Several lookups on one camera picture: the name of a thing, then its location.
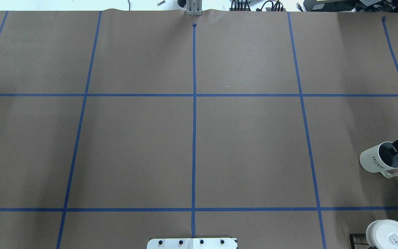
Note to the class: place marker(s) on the white HOME mug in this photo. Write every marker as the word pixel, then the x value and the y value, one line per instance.
pixel 379 159

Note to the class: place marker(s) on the white mug on rack lower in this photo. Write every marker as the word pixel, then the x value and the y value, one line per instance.
pixel 383 234

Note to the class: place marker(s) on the black power strip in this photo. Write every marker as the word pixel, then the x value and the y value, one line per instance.
pixel 257 5

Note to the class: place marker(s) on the black wire mug rack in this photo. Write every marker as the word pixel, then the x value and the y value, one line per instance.
pixel 359 241

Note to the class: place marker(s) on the aluminium frame post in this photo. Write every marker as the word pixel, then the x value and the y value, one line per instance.
pixel 193 8

